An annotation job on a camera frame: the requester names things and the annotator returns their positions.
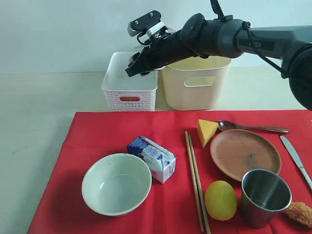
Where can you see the right wooden chopstick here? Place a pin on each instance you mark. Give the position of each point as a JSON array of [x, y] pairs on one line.
[[200, 191]]

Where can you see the yellow lemon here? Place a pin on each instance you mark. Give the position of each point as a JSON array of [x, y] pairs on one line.
[[220, 200]]

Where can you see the fried chicken piece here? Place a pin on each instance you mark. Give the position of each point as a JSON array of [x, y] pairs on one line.
[[299, 212]]

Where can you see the stainless steel cup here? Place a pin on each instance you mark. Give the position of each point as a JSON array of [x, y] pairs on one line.
[[264, 195]]

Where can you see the left wooden chopstick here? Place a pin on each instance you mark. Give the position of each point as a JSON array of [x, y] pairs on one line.
[[194, 181]]

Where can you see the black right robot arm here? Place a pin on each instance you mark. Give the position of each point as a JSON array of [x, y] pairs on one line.
[[288, 49]]

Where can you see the pale green bowl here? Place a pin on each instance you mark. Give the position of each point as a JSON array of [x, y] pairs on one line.
[[116, 184]]

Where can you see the brown round plate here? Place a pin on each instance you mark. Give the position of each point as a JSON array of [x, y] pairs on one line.
[[235, 152]]

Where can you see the white perforated basket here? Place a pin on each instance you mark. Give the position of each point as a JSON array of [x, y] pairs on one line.
[[117, 83]]

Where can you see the silver table knife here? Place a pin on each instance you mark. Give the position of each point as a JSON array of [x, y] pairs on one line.
[[295, 156]]

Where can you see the red sausage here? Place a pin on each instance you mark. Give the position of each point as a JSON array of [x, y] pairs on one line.
[[129, 99]]

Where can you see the cream plastic bin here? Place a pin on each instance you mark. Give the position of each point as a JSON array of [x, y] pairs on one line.
[[195, 83]]

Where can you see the wooden chopstick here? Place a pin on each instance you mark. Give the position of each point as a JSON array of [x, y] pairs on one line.
[[194, 181], [200, 191]]

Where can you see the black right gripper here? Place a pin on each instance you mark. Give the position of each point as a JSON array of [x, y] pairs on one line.
[[164, 52]]

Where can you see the yellow cheese wedge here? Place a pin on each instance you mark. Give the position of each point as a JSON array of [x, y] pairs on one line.
[[206, 130]]

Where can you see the blue white milk carton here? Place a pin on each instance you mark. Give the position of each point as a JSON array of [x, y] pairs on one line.
[[161, 162]]

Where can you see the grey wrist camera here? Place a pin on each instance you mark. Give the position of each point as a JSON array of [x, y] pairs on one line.
[[144, 23]]

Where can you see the dark wooden spoon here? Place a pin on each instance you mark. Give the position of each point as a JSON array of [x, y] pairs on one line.
[[224, 125]]

